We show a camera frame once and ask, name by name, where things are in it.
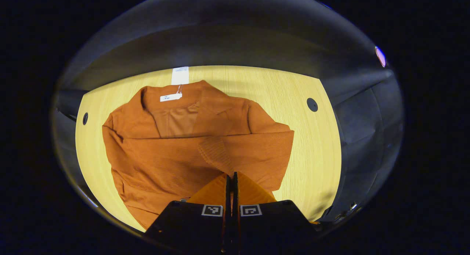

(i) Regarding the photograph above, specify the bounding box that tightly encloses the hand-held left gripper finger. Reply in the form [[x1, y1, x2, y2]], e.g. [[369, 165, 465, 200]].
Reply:
[[232, 171, 321, 254], [144, 173, 232, 254]]

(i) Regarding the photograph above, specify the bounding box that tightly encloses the orange ribbed jacket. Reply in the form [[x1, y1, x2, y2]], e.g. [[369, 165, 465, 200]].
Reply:
[[102, 80, 295, 230]]

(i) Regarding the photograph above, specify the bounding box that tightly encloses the white paper hang tag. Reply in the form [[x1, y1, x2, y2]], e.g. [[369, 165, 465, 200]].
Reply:
[[171, 66, 190, 85]]

